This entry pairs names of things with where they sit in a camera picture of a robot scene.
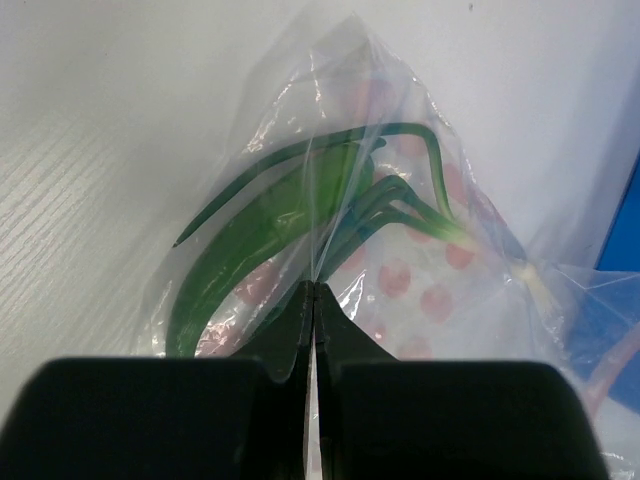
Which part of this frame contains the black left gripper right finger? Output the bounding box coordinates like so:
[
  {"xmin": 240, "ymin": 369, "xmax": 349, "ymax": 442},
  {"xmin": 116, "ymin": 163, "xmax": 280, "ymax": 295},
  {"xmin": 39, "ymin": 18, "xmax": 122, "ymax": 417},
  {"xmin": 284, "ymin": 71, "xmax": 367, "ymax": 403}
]
[{"xmin": 313, "ymin": 283, "xmax": 605, "ymax": 479}]

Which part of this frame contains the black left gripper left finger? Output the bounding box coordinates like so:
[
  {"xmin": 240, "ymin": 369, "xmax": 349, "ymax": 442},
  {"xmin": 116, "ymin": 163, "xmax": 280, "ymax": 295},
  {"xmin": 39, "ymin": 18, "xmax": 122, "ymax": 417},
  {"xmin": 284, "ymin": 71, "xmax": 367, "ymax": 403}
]
[{"xmin": 1, "ymin": 281, "xmax": 314, "ymax": 479}]

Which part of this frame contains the fake green cucumber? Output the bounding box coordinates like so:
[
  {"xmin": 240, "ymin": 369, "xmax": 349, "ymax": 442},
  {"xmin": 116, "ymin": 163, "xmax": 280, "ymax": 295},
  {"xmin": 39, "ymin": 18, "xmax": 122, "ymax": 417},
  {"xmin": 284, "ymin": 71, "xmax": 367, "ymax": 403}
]
[{"xmin": 164, "ymin": 132, "xmax": 386, "ymax": 358}]

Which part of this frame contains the clear zip top bag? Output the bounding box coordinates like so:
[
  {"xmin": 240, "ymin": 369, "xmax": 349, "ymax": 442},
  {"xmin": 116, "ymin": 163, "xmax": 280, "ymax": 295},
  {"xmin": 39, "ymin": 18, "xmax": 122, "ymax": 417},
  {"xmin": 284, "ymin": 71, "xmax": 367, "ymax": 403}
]
[{"xmin": 137, "ymin": 17, "xmax": 639, "ymax": 479}]

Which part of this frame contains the fake green onion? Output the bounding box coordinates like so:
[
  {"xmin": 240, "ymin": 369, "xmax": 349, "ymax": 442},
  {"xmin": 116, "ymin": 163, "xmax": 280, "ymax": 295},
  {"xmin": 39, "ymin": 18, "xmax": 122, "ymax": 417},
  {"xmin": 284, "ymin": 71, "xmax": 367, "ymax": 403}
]
[{"xmin": 303, "ymin": 122, "xmax": 479, "ymax": 276}]

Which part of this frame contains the blue plastic bin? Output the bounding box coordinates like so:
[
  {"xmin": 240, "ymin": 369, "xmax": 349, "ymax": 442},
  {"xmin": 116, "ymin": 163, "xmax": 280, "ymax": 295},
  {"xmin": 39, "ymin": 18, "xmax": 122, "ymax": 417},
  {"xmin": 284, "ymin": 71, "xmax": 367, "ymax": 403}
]
[{"xmin": 559, "ymin": 154, "xmax": 640, "ymax": 411}]

